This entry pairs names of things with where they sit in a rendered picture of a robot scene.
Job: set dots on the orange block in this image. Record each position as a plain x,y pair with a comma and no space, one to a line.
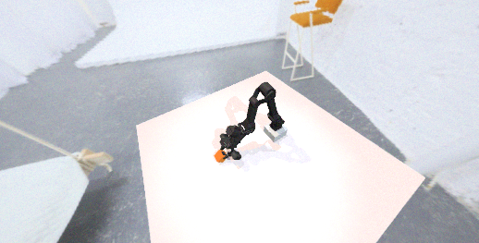
220,155

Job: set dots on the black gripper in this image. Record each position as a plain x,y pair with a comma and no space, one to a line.
235,155

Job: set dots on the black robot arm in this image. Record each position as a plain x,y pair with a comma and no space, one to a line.
239,132

